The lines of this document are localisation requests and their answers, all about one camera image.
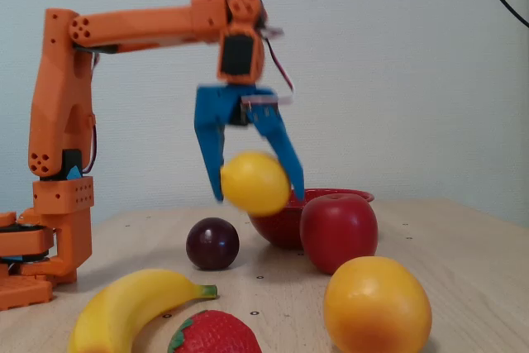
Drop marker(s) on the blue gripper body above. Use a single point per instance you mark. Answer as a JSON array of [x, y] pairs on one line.
[[216, 106]]

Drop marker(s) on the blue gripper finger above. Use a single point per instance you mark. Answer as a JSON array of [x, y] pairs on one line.
[[277, 130], [211, 150]]

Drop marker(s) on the yellow lemon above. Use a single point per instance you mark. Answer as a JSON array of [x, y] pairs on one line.
[[256, 183]]

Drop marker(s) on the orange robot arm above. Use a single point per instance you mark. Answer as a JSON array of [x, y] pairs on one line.
[[62, 101]]

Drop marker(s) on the red speckled bowl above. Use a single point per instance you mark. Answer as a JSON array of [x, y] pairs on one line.
[[281, 229]]

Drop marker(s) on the dark purple plum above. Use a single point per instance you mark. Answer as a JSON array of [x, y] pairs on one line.
[[213, 245]]

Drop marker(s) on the red apple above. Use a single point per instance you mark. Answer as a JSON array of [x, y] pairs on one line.
[[339, 233]]

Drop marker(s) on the yellow banana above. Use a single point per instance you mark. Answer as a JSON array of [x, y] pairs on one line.
[[132, 303]]

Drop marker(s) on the red strawberry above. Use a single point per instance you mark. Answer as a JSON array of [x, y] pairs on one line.
[[215, 334]]

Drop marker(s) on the orange fruit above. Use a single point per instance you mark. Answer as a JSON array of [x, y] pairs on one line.
[[376, 307]]

